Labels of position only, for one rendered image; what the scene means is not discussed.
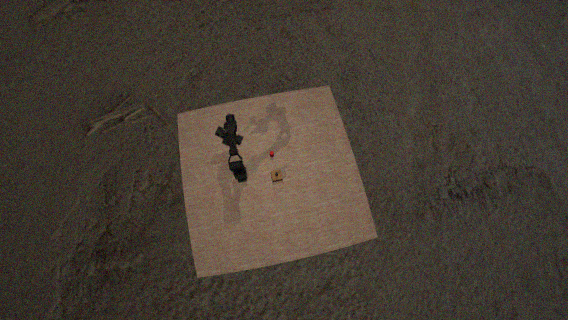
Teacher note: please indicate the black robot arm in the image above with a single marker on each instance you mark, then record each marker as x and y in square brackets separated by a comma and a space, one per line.
[236, 167]

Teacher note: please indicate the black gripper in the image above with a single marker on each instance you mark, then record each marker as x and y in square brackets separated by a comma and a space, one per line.
[220, 133]

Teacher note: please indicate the tan wooden block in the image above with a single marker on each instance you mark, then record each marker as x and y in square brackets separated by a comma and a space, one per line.
[276, 178]

